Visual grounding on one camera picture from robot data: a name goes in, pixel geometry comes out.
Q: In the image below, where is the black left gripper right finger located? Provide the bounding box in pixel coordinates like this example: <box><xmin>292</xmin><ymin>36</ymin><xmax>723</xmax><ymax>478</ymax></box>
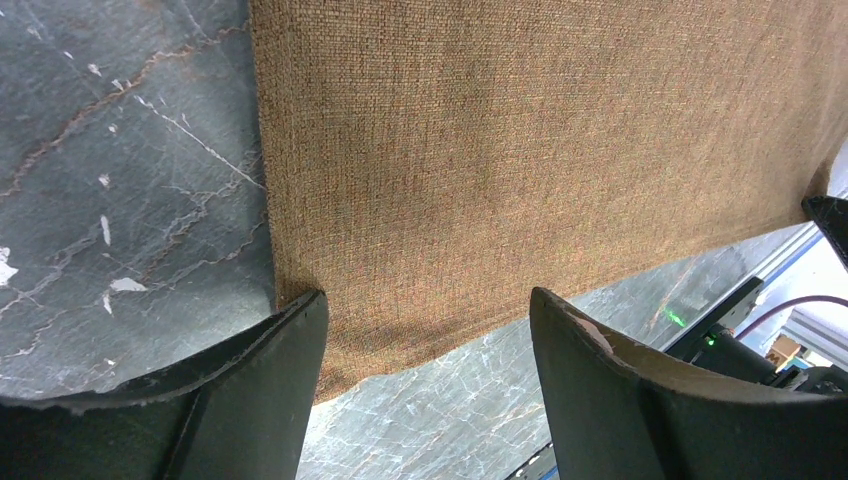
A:
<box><xmin>529</xmin><ymin>287</ymin><xmax>847</xmax><ymax>479</ymax></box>

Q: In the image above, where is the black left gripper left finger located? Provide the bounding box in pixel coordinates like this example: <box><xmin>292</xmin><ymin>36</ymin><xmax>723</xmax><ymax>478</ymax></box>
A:
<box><xmin>1</xmin><ymin>290</ymin><xmax>329</xmax><ymax>479</ymax></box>

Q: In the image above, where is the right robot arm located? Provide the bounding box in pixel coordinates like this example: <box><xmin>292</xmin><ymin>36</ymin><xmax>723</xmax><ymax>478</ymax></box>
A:
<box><xmin>688</xmin><ymin>195</ymin><xmax>847</xmax><ymax>396</ymax></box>

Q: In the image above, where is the brown cloth napkin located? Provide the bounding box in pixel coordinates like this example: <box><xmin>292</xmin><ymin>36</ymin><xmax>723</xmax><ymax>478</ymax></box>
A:
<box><xmin>250</xmin><ymin>1</ymin><xmax>847</xmax><ymax>402</ymax></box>

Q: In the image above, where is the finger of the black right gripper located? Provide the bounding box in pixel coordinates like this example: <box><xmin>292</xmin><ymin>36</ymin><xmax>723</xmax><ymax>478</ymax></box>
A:
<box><xmin>801</xmin><ymin>195</ymin><xmax>848</xmax><ymax>268</ymax></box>

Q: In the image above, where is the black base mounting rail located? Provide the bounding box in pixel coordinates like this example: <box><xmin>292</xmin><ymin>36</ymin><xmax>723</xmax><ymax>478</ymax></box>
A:
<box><xmin>506</xmin><ymin>276</ymin><xmax>764</xmax><ymax>479</ymax></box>

